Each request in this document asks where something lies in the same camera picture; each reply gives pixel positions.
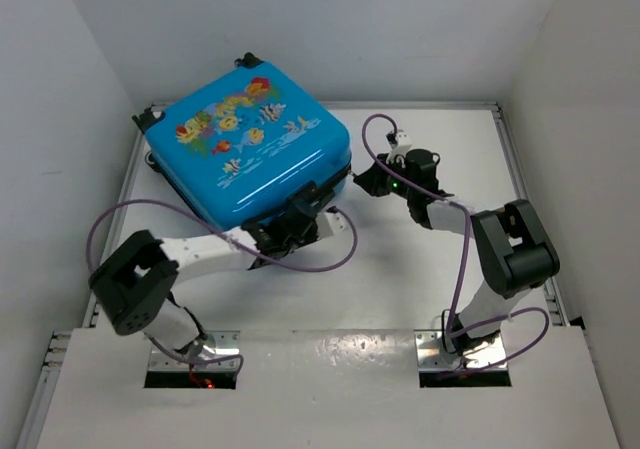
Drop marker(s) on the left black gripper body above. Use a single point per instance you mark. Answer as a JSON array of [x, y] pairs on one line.
[[310, 234]]

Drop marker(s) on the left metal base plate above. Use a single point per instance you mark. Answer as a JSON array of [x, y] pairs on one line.
[[218, 351]]

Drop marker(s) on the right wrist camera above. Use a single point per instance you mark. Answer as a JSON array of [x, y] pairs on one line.
[[421, 169]]

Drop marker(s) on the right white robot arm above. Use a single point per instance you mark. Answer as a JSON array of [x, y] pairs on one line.
[[515, 252]]

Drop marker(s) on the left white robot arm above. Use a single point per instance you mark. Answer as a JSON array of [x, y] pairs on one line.
[[134, 285]]

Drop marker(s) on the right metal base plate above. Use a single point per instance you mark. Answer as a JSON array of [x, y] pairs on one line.
[[432, 357]]

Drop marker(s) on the metal base plate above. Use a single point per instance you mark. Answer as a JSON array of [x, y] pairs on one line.
[[432, 357], [218, 351]]

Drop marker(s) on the blue suitcase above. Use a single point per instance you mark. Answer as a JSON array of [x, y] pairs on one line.
[[240, 147]]

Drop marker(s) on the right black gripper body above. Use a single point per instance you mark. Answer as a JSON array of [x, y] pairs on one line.
[[386, 182]]

